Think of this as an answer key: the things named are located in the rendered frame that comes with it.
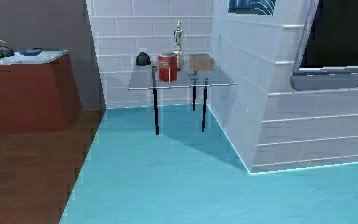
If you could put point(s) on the red cylindrical canister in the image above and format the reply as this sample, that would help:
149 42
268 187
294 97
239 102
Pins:
167 66

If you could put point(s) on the black kettle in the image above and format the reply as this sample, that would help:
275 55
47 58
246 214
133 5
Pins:
2 50

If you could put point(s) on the dark blue flat object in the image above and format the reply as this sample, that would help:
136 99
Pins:
31 51

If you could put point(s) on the small black rounded object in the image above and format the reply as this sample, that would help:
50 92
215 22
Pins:
143 59

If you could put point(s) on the glass table with black legs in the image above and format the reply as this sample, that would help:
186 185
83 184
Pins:
187 81

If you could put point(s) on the blue framed wall picture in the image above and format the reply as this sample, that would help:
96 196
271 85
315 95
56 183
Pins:
252 6

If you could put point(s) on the red-brown counter with pale top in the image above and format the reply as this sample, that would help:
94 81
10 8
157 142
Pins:
30 96

